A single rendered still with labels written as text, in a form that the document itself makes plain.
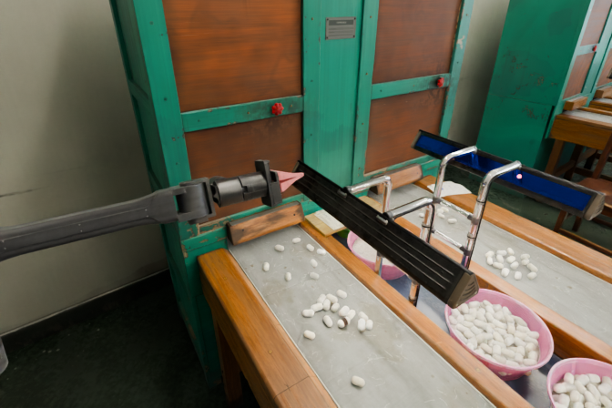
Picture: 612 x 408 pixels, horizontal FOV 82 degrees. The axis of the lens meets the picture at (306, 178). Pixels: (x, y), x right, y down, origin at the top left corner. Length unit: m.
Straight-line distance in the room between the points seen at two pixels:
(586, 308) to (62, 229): 1.37
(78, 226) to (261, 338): 0.54
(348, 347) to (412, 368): 0.16
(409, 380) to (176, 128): 0.91
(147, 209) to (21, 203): 1.32
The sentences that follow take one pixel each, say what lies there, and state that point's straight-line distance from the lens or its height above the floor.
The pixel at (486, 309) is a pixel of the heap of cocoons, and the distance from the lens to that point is 1.24.
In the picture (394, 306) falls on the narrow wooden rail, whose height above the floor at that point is 0.76.
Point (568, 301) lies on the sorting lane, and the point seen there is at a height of 0.74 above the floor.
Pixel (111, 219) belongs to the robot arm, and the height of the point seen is 1.21.
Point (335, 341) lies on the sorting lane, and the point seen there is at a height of 0.74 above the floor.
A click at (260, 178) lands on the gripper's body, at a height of 1.22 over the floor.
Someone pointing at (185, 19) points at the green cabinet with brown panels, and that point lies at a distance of 1.08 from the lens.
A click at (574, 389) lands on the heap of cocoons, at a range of 1.16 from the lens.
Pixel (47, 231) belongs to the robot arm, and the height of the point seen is 1.21.
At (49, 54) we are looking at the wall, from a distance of 1.84.
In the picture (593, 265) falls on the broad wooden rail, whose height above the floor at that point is 0.76.
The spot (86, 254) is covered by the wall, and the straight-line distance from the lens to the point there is 2.17.
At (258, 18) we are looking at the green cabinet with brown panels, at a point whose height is 1.52.
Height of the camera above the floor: 1.56
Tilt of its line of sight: 27 degrees down
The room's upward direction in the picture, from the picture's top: straight up
